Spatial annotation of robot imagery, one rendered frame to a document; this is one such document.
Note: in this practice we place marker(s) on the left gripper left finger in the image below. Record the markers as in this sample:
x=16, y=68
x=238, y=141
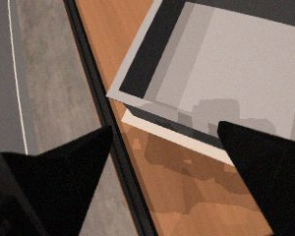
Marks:
x=55, y=188

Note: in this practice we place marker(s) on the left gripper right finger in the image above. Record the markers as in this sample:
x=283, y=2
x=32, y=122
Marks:
x=266, y=164

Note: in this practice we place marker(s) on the grey open-top box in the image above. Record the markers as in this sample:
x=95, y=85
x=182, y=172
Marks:
x=215, y=60

